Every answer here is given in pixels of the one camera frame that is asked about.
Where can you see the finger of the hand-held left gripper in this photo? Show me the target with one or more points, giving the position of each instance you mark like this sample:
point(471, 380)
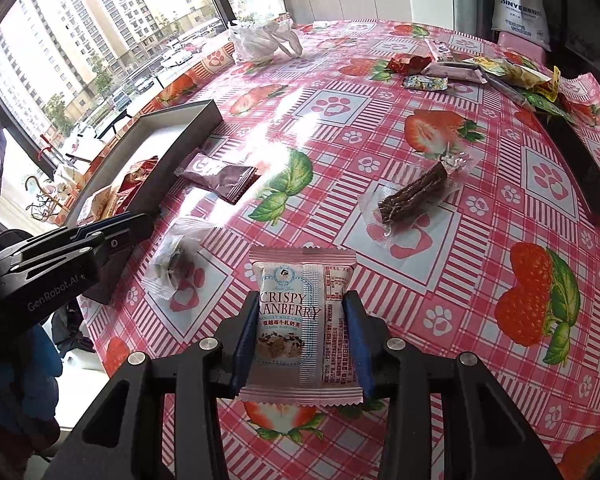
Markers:
point(130, 221)
point(112, 245)

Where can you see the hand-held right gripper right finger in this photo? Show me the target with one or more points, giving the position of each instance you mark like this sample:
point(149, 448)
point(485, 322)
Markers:
point(357, 345)

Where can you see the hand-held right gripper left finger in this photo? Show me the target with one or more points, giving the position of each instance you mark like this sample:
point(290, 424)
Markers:
point(242, 345)

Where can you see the white nougat snack packet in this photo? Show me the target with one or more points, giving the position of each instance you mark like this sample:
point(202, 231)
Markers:
point(300, 320)

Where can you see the grey shallow tray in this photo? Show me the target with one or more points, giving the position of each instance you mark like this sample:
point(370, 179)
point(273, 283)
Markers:
point(180, 116)

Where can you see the person's left hand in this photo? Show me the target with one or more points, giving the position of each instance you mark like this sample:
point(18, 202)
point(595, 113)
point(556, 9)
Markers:
point(22, 375)

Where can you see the cream snack packet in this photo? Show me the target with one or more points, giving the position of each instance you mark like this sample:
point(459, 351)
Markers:
point(101, 202)

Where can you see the red orange snack packet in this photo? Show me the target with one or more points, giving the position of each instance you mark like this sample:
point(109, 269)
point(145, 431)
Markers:
point(137, 175)

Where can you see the clear wrapped dark snack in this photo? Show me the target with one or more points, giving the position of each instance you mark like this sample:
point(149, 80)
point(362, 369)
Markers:
point(176, 260)

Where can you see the brown snack packet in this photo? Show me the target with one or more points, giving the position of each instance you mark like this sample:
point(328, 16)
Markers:
point(217, 176)

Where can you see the brown bar in clear wrapper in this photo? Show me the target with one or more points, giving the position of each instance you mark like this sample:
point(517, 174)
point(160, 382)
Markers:
point(412, 192)

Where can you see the white crumpled plastic bag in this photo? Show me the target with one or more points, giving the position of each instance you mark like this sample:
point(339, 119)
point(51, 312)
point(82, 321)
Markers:
point(265, 40)

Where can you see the red crinkled snack wrapper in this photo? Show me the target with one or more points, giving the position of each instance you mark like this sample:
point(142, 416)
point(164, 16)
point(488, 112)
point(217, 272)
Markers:
point(405, 64)

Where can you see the dark red smartphone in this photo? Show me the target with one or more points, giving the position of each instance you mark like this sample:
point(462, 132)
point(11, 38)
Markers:
point(580, 160)

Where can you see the long pink white packet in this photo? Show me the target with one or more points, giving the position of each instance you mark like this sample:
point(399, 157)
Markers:
point(455, 70)

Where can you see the silver thin snack packet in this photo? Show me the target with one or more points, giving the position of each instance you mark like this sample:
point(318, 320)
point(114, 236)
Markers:
point(502, 87)

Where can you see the green snack packet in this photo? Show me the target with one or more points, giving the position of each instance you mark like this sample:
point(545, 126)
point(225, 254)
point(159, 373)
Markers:
point(537, 99)

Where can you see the small pink white packet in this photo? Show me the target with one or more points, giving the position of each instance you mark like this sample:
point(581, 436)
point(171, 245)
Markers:
point(440, 49)

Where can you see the yellow snack bag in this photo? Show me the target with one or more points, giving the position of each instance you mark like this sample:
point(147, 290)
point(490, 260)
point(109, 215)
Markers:
point(510, 70)

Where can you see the yellow strip packet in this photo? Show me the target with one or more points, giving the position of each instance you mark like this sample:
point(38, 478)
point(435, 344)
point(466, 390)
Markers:
point(555, 82)

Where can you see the pink chair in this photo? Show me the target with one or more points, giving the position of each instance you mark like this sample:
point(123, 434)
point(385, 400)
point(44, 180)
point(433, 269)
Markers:
point(520, 44)

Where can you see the large white printed sack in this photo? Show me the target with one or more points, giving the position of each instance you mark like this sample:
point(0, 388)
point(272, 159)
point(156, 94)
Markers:
point(522, 15)

